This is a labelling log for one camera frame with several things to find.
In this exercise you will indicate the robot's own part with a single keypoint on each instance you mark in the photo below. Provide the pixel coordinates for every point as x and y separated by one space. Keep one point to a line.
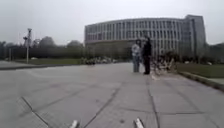
74 124
139 123

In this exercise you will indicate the row of trees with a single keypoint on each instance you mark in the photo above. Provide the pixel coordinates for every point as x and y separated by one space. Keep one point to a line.
50 50

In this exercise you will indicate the person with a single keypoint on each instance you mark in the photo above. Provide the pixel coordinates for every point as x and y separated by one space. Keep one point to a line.
147 53
136 53

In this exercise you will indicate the pole with lamps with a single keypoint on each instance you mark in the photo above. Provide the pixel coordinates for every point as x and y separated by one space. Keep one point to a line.
27 46

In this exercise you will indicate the row of parked bicycles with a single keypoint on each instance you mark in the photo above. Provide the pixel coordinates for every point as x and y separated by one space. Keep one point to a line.
98 60
165 63

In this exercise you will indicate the grey stone kerb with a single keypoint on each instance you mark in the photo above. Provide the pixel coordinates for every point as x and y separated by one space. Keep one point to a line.
203 80

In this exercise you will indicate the grey paved plaza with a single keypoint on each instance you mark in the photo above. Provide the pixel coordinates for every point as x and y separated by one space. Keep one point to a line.
100 90

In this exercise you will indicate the large grey curved building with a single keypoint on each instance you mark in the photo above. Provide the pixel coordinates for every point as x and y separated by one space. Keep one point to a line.
166 31

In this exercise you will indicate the grass strip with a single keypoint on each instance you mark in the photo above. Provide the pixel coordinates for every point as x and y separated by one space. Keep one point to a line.
50 61
203 69

